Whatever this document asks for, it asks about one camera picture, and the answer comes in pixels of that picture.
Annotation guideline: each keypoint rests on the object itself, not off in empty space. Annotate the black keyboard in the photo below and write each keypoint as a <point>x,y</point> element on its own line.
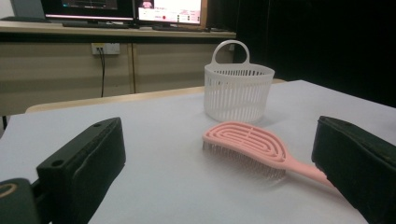
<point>177,28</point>
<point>93,24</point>

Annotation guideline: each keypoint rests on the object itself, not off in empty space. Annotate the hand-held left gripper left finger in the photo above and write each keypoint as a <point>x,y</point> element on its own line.
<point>90,168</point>

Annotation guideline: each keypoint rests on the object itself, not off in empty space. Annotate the pink screen monitor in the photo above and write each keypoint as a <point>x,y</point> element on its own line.
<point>174,11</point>

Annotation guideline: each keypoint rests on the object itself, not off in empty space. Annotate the pink hairbrush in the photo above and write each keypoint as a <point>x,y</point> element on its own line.
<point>249,140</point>

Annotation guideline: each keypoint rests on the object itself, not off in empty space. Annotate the long beige counter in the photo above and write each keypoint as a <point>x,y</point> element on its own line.
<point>62,71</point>

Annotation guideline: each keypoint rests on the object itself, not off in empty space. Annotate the black curtain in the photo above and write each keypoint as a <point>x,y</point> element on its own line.
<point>327,40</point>

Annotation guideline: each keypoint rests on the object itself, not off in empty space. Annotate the grey laptop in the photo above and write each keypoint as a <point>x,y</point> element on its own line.
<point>28,7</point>

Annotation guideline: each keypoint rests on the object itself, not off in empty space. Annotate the white plastic basket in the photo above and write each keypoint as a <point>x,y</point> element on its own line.
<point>236,93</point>

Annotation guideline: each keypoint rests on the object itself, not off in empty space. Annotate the dark screen monitor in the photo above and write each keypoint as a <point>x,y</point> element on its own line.
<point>87,7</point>

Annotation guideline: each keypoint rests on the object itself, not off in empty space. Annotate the white wall socket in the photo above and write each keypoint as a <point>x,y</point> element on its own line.
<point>109,48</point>

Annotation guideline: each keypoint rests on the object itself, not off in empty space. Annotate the white table sheet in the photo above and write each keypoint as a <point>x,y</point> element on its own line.
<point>171,186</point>

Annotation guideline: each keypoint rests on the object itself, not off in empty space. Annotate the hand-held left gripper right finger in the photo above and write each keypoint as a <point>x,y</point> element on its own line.
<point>358,168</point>

